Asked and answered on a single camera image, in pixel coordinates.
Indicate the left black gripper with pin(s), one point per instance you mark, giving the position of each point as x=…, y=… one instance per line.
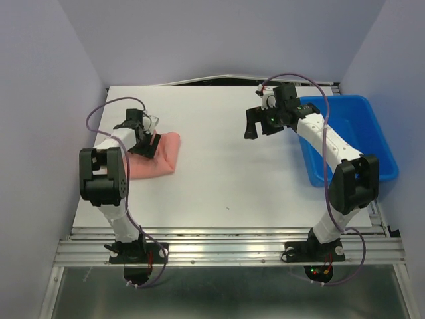
x=148, y=152

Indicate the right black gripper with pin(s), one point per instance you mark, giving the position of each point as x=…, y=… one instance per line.
x=255, y=115

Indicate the pink pleated skirt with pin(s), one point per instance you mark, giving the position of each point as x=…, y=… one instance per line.
x=163, y=163

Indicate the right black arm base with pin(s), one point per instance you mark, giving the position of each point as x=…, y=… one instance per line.
x=318, y=258

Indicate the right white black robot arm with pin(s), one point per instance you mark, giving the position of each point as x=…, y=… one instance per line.
x=355, y=180

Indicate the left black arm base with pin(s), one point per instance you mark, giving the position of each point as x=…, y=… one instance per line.
x=138, y=260

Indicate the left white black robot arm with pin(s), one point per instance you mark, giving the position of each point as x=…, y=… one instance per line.
x=104, y=173

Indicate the blue plastic bin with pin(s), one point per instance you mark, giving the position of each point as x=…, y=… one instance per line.
x=352, y=117

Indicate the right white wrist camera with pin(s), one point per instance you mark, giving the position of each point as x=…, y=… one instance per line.
x=267, y=96

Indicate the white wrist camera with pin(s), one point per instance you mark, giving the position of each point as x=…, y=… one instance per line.
x=149, y=123
x=267, y=96

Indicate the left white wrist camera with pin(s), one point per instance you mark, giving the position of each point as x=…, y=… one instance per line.
x=149, y=123

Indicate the aluminium frame rails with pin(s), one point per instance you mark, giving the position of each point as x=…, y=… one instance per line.
x=221, y=225

